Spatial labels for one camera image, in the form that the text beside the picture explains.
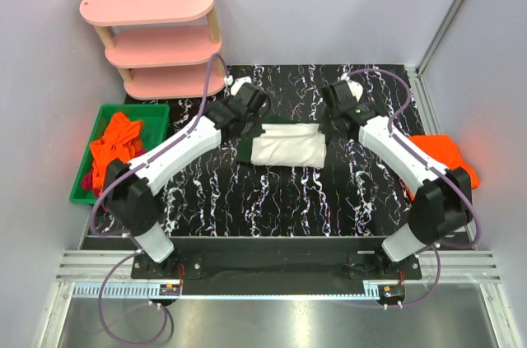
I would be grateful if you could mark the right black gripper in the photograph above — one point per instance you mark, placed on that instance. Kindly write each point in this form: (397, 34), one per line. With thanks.
(329, 124)

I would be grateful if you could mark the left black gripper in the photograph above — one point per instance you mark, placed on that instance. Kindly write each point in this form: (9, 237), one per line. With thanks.
(250, 126)

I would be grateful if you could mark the white and green t-shirt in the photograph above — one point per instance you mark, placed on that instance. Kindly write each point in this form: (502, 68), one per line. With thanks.
(285, 143)

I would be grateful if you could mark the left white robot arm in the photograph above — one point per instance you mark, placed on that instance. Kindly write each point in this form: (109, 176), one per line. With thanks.
(130, 189)

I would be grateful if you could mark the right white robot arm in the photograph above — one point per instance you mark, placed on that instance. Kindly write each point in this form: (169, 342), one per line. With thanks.
(442, 197)

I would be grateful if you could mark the green plastic bin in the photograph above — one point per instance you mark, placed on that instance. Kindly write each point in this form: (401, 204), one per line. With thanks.
(156, 121)

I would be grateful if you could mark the orange folded t-shirt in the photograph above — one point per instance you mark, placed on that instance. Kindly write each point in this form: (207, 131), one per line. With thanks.
(443, 149)

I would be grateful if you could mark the pink three-tier wooden shelf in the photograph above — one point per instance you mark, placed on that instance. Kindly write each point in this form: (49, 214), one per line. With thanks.
(163, 49)

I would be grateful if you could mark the orange t-shirt in bin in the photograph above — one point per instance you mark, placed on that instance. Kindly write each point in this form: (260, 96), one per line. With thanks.
(121, 140)

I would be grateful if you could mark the magenta t-shirt in bin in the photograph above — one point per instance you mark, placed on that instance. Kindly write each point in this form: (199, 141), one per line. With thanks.
(93, 168)

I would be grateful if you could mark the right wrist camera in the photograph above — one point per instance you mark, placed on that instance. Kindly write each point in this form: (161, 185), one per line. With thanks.
(355, 87)

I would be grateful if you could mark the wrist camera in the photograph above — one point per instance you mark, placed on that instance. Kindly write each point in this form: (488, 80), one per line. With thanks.
(234, 85)
(355, 87)

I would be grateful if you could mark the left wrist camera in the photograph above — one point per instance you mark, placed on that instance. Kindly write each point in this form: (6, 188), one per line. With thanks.
(234, 85)

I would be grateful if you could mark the aluminium corner frame post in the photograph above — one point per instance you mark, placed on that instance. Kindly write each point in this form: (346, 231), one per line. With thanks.
(447, 21)

